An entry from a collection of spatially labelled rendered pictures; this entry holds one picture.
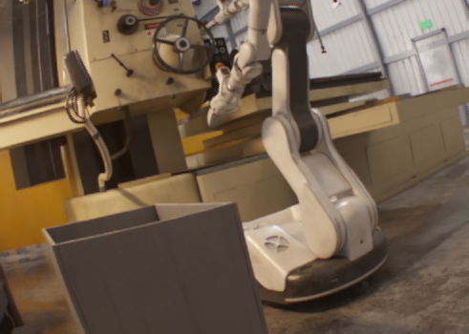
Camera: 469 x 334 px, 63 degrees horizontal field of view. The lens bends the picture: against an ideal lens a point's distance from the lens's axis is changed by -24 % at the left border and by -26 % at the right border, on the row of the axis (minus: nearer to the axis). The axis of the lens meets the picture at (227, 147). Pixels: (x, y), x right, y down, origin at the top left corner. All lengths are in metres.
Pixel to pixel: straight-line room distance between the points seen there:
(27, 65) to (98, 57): 0.84
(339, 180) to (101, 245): 1.07
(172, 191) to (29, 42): 1.61
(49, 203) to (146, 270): 4.09
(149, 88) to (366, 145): 1.69
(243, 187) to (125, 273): 2.10
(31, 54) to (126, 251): 2.63
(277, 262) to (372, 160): 2.08
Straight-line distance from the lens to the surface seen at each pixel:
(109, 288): 0.92
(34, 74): 3.36
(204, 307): 0.99
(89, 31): 2.79
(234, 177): 2.94
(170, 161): 3.45
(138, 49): 2.81
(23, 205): 4.98
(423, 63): 10.29
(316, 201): 1.63
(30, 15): 3.53
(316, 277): 1.62
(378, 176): 3.69
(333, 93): 3.21
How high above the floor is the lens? 0.66
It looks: 1 degrees up
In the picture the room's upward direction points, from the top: 14 degrees counter-clockwise
